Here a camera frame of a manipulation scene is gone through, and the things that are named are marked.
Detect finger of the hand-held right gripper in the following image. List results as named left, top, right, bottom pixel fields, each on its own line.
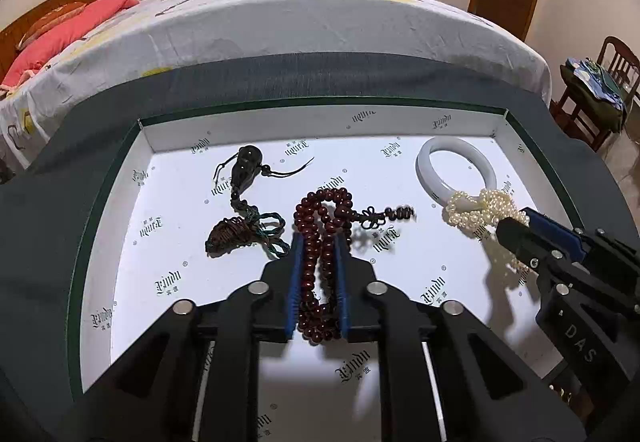
left=495, top=217, right=582, bottom=284
left=522, top=207, right=601, bottom=264

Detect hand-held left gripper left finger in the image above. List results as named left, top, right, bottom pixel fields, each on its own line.
left=65, top=234, right=306, bottom=442

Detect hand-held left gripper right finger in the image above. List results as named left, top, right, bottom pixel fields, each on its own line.
left=334, top=236, right=586, bottom=442

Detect white pearl necklace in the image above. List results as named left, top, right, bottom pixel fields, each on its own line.
left=442, top=188, right=532, bottom=274

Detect dark red bead necklace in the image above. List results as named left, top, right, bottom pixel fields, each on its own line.
left=292, top=187, right=417, bottom=346

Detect white shallow box tray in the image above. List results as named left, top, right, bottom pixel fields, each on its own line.
left=66, top=96, right=586, bottom=442

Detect white jade bangle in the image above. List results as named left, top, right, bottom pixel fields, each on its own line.
left=416, top=137, right=499, bottom=211

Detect pile of clothes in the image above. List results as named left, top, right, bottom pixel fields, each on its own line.
left=559, top=57, right=639, bottom=135

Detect wooden chair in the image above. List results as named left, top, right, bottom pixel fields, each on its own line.
left=550, top=36, right=640, bottom=153

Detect bed with patterned sheet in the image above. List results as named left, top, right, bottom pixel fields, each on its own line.
left=0, top=0, right=553, bottom=173

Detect pink pillow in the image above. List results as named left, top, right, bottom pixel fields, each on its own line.
left=2, top=0, right=140, bottom=88

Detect orange patterned pillow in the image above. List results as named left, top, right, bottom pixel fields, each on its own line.
left=17, top=2, right=88, bottom=51

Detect dark gourd pendant with cord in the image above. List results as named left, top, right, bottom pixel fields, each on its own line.
left=204, top=147, right=316, bottom=261

